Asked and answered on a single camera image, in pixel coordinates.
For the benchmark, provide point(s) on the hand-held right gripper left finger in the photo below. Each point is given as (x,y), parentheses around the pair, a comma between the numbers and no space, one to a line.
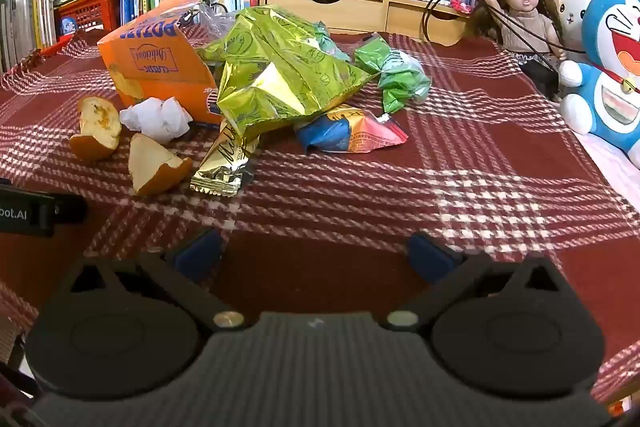
(197,253)

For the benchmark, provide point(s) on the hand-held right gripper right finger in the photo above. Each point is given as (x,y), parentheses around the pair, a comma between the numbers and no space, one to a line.
(431,257)

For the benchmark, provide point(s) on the gold snack wrapper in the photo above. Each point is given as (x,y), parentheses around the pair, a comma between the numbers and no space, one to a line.
(225,162)

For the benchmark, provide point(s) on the orange peel piece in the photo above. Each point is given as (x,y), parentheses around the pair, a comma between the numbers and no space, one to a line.
(95,132)
(150,167)

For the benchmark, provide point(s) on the white tissue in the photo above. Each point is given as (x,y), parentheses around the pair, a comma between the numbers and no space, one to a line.
(155,119)

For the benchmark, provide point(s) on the colourful snack wrapper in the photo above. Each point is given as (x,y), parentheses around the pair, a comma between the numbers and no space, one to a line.
(345,132)

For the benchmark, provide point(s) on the green snack wrapper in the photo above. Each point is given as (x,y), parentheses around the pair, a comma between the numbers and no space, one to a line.
(372,54)
(400,87)

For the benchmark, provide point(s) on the green gold foil bag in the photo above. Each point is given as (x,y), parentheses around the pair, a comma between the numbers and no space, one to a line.
(280,82)

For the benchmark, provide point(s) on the orange chip bag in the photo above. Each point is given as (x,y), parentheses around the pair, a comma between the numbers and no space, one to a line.
(160,57)

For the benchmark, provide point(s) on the clear plastic bag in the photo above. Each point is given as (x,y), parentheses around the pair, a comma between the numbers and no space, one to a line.
(210,21)

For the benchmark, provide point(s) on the row of pale books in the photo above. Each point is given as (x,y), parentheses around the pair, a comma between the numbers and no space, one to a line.
(25,22)

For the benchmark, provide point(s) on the red white plaid blanket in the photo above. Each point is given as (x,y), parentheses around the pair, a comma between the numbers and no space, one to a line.
(450,187)

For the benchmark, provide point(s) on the red plastic crate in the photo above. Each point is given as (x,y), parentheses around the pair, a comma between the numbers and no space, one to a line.
(92,9)

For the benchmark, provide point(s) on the miniature bicycle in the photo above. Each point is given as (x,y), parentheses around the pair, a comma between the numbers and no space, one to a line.
(216,7)

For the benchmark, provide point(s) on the red cloth accessory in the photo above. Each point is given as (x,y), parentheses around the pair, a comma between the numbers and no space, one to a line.
(461,4)

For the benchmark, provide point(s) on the wooden drawer organizer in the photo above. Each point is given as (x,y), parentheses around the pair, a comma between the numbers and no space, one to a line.
(340,9)

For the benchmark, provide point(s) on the blue cat plush toy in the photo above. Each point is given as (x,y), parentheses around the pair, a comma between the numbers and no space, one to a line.
(610,57)

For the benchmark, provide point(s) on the long-haired doll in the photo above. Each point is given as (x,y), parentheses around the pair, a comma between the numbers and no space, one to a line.
(525,2)

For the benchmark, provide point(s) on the pink rabbit plush toy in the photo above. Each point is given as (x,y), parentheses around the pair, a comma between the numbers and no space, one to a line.
(572,12)

